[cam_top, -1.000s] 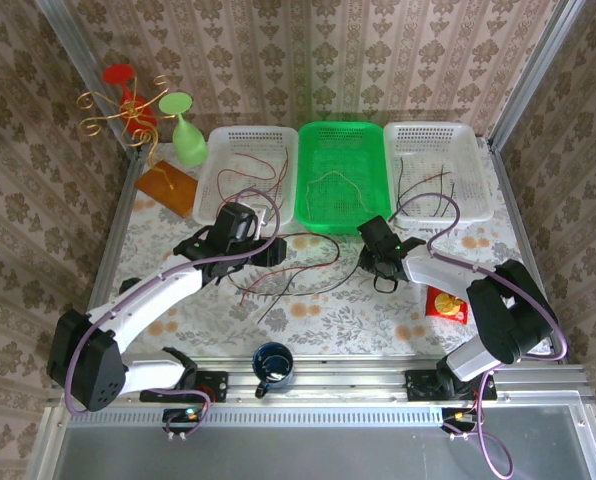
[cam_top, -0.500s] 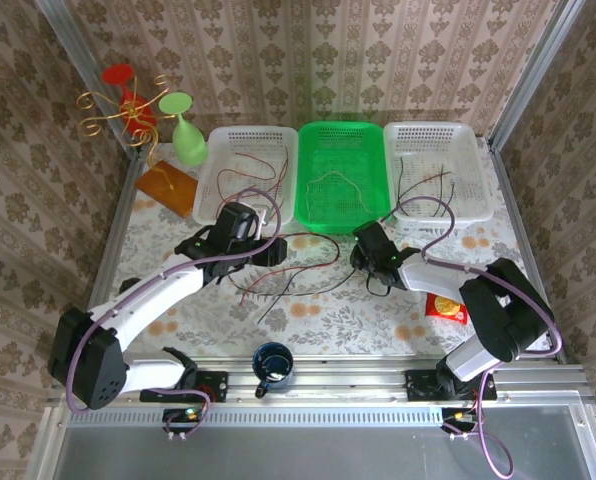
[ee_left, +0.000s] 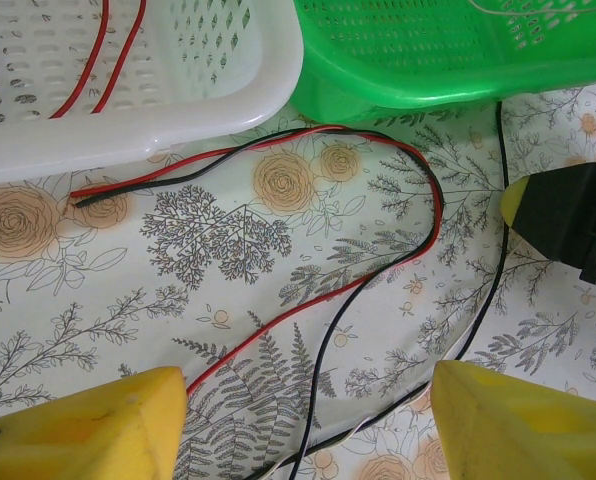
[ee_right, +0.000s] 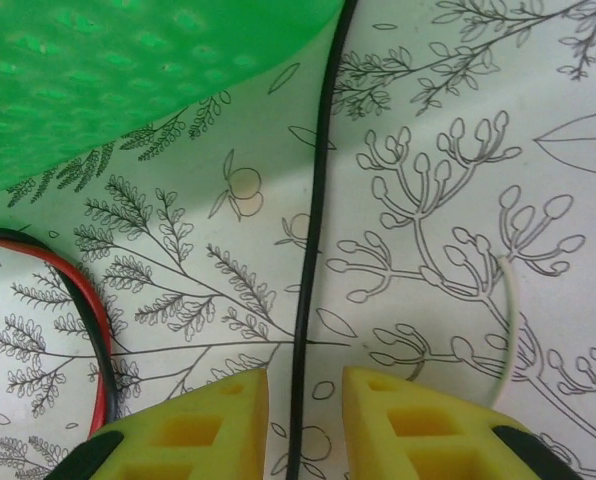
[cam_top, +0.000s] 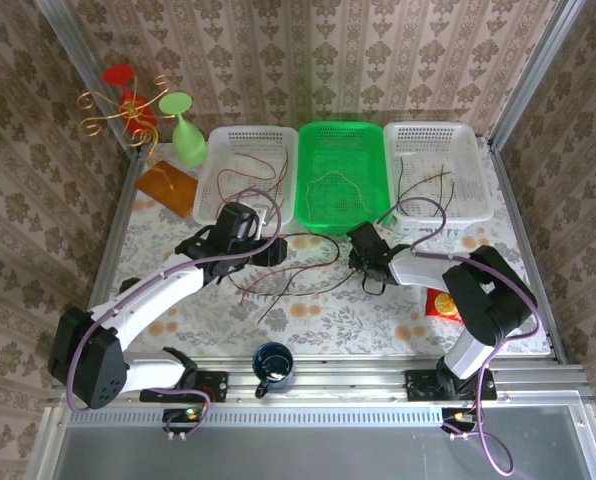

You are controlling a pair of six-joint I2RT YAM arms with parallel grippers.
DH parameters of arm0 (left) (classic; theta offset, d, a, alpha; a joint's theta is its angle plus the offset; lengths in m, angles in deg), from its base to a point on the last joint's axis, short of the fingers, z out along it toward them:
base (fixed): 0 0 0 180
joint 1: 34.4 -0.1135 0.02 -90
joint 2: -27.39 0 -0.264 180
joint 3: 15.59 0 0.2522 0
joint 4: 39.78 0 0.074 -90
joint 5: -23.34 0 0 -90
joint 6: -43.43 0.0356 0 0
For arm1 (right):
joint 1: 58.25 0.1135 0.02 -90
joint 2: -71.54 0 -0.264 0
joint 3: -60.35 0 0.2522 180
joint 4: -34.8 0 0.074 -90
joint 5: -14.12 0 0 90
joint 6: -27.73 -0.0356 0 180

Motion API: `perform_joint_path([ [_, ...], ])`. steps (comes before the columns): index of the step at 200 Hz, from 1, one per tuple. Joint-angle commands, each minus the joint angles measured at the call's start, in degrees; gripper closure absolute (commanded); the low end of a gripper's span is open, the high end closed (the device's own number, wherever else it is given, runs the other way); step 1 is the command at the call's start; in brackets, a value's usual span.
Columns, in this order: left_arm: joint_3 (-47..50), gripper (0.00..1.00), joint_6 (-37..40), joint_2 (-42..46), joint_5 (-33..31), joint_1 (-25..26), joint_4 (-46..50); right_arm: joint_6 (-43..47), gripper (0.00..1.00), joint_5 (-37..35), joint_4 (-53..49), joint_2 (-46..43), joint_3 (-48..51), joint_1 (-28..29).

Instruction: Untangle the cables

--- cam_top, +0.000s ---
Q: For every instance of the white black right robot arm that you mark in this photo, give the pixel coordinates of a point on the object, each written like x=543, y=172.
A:
x=418, y=267

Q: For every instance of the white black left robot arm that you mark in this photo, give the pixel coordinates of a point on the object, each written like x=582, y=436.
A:
x=153, y=295

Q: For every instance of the red snack packet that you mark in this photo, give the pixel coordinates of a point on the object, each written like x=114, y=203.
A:
x=440, y=305

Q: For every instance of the white plastic basket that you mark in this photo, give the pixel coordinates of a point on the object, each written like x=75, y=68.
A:
x=253, y=137
x=438, y=145

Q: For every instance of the green plastic wine glass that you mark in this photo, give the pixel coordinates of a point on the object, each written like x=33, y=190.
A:
x=190, y=145

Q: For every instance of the green plastic basket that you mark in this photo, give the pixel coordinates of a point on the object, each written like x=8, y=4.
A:
x=340, y=150

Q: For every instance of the dark blue mug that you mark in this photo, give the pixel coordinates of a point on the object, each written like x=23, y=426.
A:
x=273, y=365

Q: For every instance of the small black circuit board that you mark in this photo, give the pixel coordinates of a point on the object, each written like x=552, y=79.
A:
x=458, y=417
x=183, y=415

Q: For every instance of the red plastic wine glass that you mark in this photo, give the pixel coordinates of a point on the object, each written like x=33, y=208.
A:
x=118, y=75

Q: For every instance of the grey metal panel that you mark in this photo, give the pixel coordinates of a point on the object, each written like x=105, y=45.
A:
x=303, y=455

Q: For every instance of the aluminium mounting rail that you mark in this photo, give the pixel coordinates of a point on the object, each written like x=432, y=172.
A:
x=353, y=380

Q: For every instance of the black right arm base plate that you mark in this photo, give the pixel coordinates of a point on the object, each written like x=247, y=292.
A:
x=418, y=385

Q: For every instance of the aluminium table side rail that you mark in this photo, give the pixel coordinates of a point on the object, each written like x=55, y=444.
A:
x=119, y=220
x=516, y=215

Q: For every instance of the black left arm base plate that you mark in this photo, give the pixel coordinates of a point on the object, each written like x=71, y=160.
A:
x=213, y=385

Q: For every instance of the aluminium frame post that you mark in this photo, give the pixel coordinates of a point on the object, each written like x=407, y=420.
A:
x=73, y=45
x=546, y=50

